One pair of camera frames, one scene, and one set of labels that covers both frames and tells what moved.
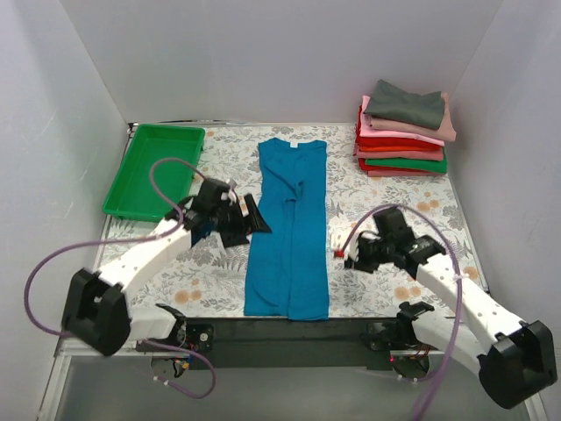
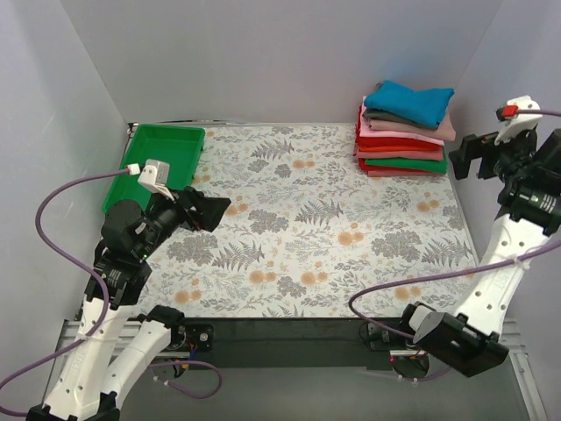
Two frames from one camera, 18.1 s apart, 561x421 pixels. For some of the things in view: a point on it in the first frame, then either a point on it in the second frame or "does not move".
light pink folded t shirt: x=365 y=129 does not move
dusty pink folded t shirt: x=446 y=131 does not move
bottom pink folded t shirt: x=398 y=174 does not move
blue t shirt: x=287 y=260 to x=422 y=107
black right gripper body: x=365 y=253 to x=486 y=156
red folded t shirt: x=387 y=141 does not move
